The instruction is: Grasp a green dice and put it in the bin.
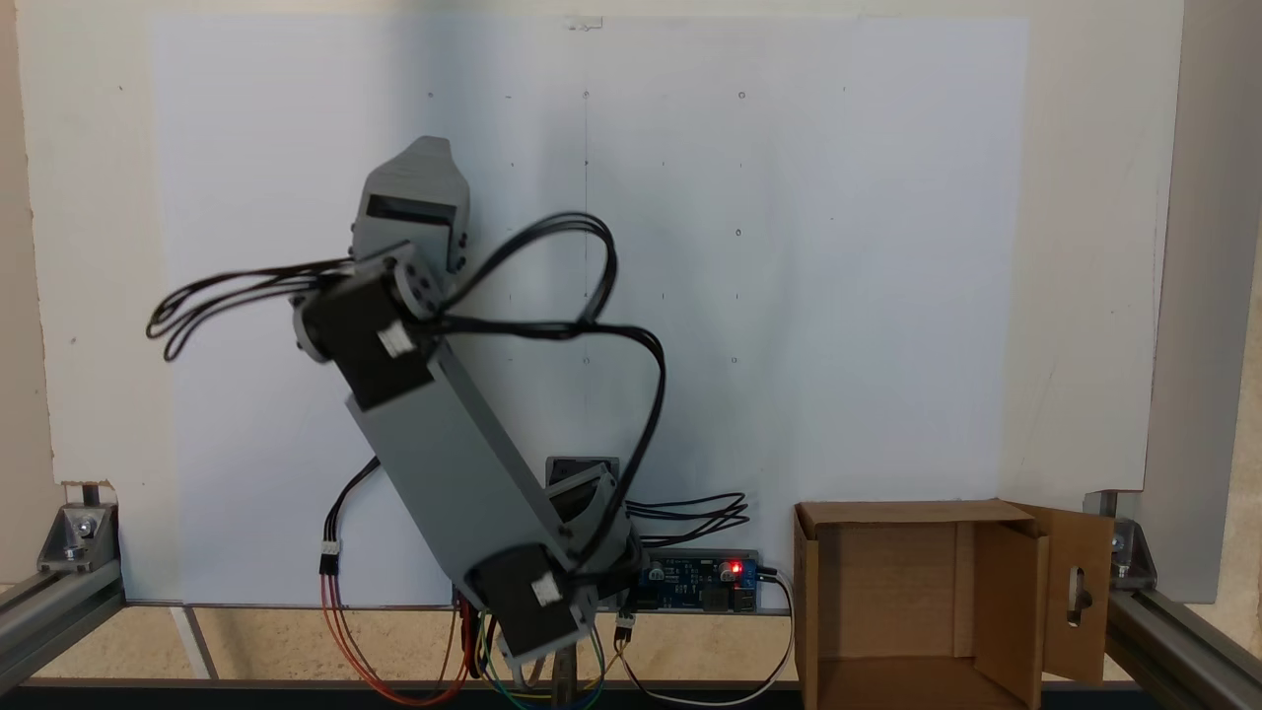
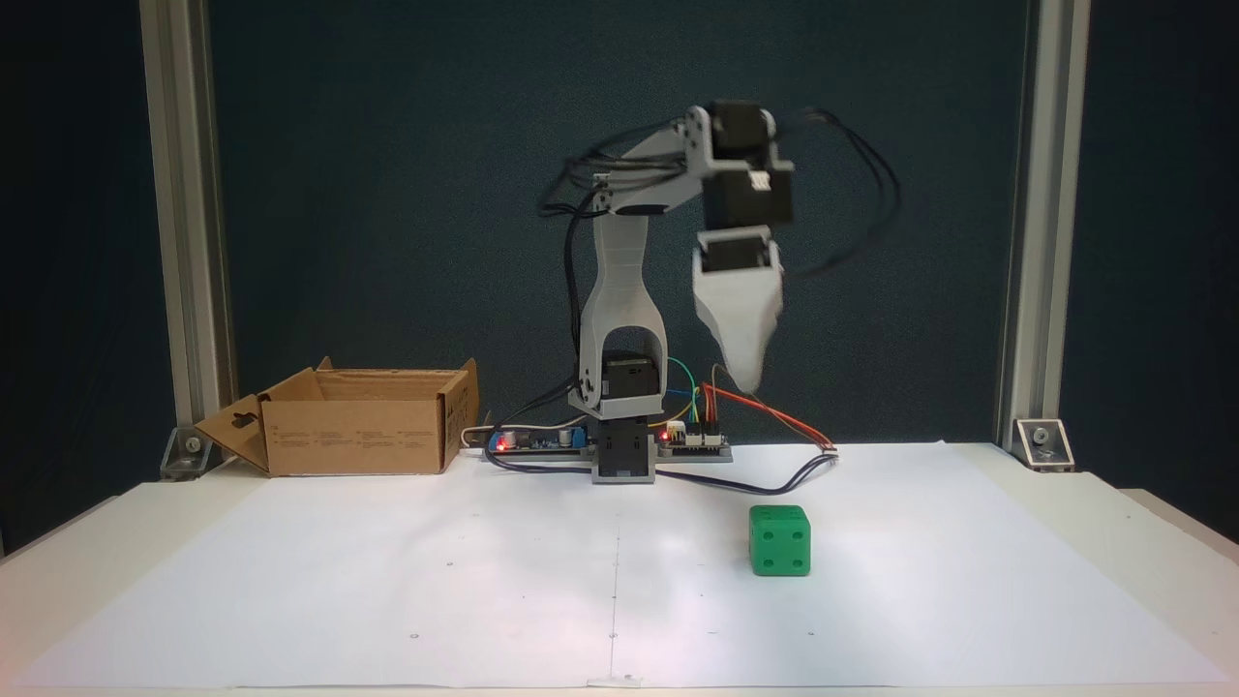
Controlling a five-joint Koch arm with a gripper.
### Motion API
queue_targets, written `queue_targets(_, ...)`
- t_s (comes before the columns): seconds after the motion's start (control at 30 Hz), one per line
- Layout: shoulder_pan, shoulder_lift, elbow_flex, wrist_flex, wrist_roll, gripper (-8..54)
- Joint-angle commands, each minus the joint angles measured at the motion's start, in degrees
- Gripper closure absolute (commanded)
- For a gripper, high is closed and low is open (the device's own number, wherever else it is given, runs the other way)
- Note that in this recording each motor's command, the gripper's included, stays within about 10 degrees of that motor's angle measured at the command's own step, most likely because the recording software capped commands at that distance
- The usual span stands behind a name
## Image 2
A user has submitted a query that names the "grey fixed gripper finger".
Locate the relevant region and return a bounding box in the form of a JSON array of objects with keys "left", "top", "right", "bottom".
[{"left": 693, "top": 276, "right": 783, "bottom": 386}]

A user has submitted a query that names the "green die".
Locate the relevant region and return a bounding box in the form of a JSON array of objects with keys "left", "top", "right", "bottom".
[{"left": 748, "top": 504, "right": 812, "bottom": 578}]

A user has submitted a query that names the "circuit board with blue terminals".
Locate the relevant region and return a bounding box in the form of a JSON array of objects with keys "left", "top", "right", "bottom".
[{"left": 482, "top": 423, "right": 593, "bottom": 464}]

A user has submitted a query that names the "open cardboard box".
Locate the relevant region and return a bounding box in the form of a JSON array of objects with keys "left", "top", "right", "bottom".
[{"left": 194, "top": 356, "right": 482, "bottom": 477}]

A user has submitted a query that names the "green jumper wire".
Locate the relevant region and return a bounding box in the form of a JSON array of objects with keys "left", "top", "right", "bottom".
[{"left": 666, "top": 358, "right": 702, "bottom": 427}]

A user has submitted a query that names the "circuit board with jumper wires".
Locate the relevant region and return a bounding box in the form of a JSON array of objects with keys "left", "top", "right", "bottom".
[{"left": 656, "top": 421, "right": 734, "bottom": 464}]

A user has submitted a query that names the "long black cable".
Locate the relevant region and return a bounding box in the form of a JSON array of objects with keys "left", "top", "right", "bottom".
[{"left": 484, "top": 447, "right": 839, "bottom": 497}]

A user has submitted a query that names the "aluminium frame post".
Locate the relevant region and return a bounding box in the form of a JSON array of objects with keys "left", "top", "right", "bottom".
[
  {"left": 138, "top": 0, "right": 238, "bottom": 456},
  {"left": 995, "top": 0, "right": 1093, "bottom": 451}
]

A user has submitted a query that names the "metal corner bracket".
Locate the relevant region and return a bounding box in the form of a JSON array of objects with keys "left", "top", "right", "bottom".
[
  {"left": 1013, "top": 418, "right": 1075, "bottom": 473},
  {"left": 160, "top": 426, "right": 228, "bottom": 482}
]

